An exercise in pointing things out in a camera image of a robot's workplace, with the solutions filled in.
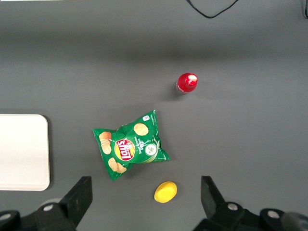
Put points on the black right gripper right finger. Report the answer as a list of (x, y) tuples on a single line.
[(228, 219)]

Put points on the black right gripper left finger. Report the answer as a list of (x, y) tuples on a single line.
[(53, 219)]

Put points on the pale pink plastic tray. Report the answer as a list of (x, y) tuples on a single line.
[(22, 151)]

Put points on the yellow lemon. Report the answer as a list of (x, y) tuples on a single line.
[(165, 192)]

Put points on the green Lay's chips bag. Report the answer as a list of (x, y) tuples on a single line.
[(130, 146)]

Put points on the red soda bottle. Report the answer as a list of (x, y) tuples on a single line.
[(187, 83)]

